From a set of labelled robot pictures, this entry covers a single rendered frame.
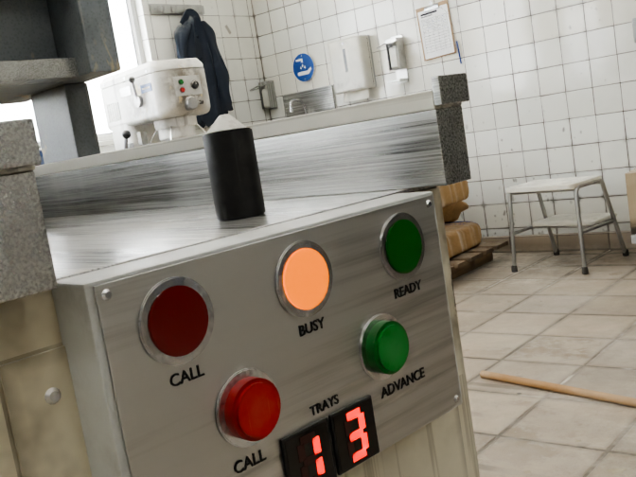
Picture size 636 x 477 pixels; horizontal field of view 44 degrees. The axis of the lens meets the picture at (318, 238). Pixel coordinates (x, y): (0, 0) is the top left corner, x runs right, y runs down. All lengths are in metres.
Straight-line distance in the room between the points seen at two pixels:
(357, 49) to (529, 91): 1.17
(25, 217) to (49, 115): 1.01
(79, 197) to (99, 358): 0.54
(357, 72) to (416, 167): 4.75
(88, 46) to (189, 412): 0.87
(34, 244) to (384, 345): 0.20
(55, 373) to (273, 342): 0.11
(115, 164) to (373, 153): 0.34
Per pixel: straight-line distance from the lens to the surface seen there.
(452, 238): 4.34
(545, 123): 4.75
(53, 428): 0.38
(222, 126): 0.50
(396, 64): 5.13
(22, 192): 0.33
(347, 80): 5.31
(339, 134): 0.56
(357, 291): 0.44
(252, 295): 0.39
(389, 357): 0.45
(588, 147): 4.67
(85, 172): 0.86
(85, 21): 1.20
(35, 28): 1.26
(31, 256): 0.33
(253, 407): 0.39
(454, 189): 4.46
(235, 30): 5.84
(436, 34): 5.05
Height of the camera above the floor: 0.88
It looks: 7 degrees down
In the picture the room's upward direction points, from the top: 9 degrees counter-clockwise
